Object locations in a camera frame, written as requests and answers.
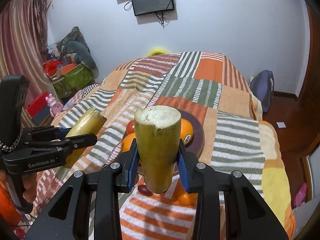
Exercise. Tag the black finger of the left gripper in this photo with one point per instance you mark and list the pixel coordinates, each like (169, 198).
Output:
(60, 133)
(79, 141)

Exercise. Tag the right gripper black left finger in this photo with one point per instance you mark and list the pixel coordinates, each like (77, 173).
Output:
(66, 216)

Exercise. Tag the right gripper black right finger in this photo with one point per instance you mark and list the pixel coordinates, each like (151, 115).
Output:
(247, 215)

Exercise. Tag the yellow-green sugarcane piece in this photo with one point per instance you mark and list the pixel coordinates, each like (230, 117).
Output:
(157, 131)
(90, 122)

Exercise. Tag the large orange with sticker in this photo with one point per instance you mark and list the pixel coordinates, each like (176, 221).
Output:
(127, 141)

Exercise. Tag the left hand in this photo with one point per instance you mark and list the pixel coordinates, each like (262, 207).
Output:
(29, 182)

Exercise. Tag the pink plush toy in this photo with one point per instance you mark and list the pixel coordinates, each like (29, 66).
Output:
(55, 106)

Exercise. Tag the small mandarin right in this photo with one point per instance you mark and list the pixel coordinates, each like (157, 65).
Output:
(186, 199)

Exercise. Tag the green cardboard box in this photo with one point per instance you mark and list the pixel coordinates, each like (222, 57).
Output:
(76, 79)

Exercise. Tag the purple ceramic plate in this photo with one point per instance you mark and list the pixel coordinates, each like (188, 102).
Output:
(197, 143)

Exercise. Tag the striped patchwork blanket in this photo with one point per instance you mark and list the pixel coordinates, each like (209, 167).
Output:
(205, 85)

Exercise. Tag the grey plush toy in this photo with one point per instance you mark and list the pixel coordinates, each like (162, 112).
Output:
(75, 47)

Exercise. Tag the striped red curtain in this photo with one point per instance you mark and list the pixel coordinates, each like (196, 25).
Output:
(24, 33)

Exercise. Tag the yellow hoop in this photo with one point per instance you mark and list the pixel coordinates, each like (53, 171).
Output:
(157, 51)

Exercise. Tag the blue backpack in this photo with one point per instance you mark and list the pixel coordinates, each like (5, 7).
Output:
(262, 87)

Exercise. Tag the brown wooden door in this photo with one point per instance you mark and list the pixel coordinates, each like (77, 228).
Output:
(309, 94)

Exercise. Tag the wall-mounted black monitor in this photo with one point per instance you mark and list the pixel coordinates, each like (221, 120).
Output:
(142, 7)

